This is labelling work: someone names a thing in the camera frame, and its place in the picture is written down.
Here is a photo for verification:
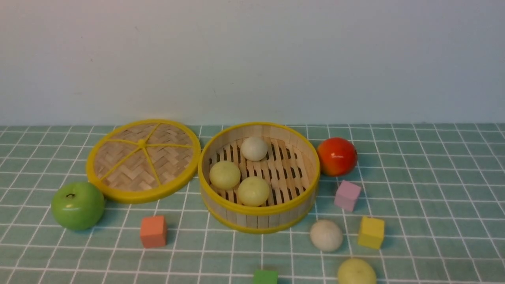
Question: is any white bun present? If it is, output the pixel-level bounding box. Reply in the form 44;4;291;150
309;219;343;253
240;136;268;161

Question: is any pale yellow bun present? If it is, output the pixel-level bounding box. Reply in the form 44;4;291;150
236;176;271;207
337;258;377;284
209;161;241;190

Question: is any yellow bamboo steamer tray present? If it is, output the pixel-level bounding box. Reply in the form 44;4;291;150
197;122;321;234

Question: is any yellow bamboo steamer lid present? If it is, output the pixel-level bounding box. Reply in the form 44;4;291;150
86;119;201;204

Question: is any red orange toy tomato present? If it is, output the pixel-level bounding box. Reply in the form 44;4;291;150
317;137;358;177

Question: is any pink cube block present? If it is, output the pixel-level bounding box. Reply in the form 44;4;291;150
334;180;361;212

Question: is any orange cube block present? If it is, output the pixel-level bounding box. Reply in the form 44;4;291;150
140;215;168;249

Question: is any green cube block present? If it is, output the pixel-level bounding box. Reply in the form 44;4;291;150
253;269;278;284

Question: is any yellow cube block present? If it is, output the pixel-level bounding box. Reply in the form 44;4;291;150
357;216;385;250

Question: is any green checked tablecloth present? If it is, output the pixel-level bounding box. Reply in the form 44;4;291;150
0;123;505;284

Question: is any green toy apple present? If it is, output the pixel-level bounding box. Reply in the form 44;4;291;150
50;181;106;231

